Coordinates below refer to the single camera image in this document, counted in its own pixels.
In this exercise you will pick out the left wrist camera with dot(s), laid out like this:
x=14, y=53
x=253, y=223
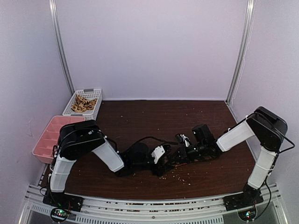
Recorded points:
x=159, y=152

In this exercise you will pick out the aluminium frame post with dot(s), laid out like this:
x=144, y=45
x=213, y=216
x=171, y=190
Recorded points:
x=61, y=51
x=242, y=51

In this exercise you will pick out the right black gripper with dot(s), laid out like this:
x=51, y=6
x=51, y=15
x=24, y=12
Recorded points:
x=184, y=157

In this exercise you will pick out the dark red patterned tie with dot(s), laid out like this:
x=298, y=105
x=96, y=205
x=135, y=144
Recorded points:
x=184, y=163

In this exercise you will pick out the left aluminium frame post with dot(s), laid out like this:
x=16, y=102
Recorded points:
x=61, y=51

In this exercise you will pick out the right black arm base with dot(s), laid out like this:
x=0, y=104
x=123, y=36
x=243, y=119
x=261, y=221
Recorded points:
x=247, y=198

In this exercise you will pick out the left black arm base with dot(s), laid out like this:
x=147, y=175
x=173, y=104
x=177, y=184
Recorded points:
x=63, y=201

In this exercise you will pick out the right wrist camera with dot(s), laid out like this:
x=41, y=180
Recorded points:
x=183, y=140

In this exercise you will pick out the leopard print tie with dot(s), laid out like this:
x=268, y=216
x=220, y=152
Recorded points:
x=82, y=104

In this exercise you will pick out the white perforated plastic basket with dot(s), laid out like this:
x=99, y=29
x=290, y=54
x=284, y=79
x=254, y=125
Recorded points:
x=89, y=94

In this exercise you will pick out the aluminium front rail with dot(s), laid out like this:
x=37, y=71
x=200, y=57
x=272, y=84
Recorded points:
x=203, y=210

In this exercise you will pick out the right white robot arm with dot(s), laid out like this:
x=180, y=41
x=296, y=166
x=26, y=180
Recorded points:
x=262, y=129

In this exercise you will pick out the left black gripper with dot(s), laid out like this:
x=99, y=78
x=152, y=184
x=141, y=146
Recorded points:
x=160, y=171

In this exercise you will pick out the right aluminium frame post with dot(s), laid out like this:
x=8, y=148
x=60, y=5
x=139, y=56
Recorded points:
x=242, y=51

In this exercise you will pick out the pink divided plastic box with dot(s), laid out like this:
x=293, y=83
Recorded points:
x=43, y=148

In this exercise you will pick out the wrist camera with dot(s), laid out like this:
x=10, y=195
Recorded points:
x=183, y=140
x=159, y=152

